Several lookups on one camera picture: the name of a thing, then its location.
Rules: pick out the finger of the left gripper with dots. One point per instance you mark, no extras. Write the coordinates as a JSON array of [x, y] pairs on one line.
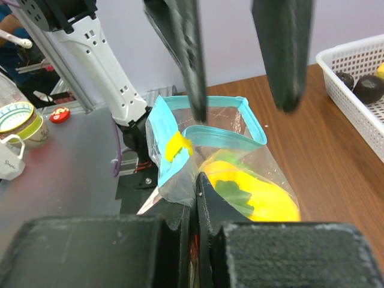
[[177, 25], [284, 34]]

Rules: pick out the blue zip top bag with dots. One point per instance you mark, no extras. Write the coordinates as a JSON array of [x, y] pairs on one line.
[[179, 145]]

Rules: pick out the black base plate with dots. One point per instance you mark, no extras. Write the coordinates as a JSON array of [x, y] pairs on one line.
[[135, 185]]

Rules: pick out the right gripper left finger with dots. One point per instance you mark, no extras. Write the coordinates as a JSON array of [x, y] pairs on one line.
[[148, 250]]

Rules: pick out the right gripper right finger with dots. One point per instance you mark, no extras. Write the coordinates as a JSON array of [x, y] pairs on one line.
[[236, 252]]

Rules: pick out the dark purple passion fruit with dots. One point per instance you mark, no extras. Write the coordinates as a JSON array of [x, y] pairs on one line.
[[369, 89]]

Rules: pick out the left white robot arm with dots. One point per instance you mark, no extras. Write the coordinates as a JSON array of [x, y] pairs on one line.
[[79, 30]]

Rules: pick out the yellow pear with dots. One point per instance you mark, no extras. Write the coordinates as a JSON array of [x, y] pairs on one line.
[[271, 202]]

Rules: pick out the green lime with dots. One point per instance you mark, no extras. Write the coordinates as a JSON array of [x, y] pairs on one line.
[[232, 157]]

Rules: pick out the white face mask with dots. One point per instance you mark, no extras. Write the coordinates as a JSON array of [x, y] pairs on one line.
[[12, 164]]

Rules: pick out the yellow apple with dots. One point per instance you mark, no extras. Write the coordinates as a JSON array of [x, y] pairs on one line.
[[380, 71]]

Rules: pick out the patterned ceramic mug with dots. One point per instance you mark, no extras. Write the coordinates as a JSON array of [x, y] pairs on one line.
[[21, 118]]

